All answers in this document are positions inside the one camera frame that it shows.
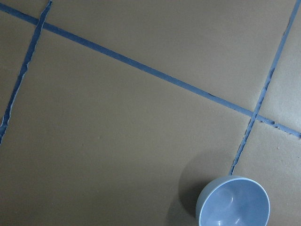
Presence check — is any blue bowl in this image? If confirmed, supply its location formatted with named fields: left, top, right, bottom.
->
left=196, top=176, right=270, bottom=226

